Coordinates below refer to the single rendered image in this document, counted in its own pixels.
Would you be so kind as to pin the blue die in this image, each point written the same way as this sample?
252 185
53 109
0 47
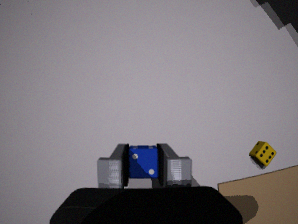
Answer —
143 162

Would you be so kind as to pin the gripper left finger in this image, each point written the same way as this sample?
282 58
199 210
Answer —
113 172

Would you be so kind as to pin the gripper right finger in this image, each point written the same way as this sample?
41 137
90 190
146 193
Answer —
178 169

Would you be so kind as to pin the tan flat mat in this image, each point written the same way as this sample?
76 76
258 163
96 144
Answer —
269 198

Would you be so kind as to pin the yellow die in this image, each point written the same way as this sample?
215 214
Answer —
262 153

